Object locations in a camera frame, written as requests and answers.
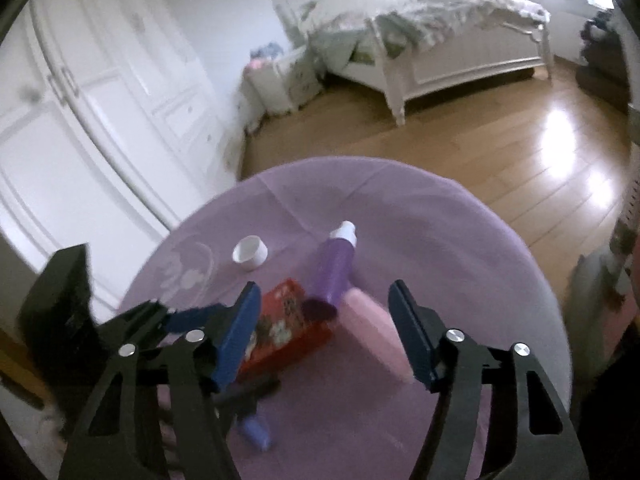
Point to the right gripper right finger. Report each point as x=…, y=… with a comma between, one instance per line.
x=497, y=412

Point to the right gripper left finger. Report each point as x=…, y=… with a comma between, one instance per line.
x=118, y=434

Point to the red snack box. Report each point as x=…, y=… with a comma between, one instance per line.
x=282, y=337

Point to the purple spray bottle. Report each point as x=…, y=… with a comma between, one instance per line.
x=330, y=275

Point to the pink grey desk chair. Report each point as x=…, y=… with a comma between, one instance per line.
x=599, y=286

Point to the purple round tablecloth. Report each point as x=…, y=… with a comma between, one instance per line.
x=340, y=414

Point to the white bottle cap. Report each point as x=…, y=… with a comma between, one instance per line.
x=250, y=253

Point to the white wardrobe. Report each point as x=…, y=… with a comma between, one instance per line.
x=110, y=134

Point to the white bedside nightstand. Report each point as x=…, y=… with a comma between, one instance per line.
x=286, y=83

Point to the dark massage armchair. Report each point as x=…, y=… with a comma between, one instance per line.
x=603, y=71

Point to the white wooden bed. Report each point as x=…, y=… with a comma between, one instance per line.
x=406, y=49

